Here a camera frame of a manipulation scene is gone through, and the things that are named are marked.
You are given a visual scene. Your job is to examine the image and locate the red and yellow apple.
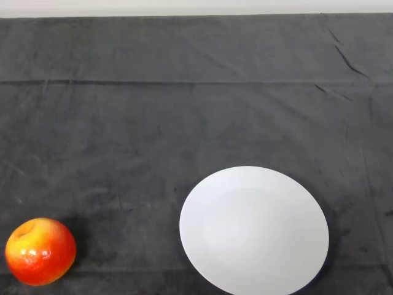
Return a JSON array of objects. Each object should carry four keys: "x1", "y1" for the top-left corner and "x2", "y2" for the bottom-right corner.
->
[{"x1": 4, "y1": 217, "x2": 77, "y2": 287}]

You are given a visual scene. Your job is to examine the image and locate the black cloth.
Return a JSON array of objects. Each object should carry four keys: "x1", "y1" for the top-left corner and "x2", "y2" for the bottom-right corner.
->
[{"x1": 0, "y1": 12, "x2": 393, "y2": 295}]

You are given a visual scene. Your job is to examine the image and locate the white round plate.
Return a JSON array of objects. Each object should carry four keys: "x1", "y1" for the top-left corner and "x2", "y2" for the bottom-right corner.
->
[{"x1": 179, "y1": 165, "x2": 330, "y2": 295}]

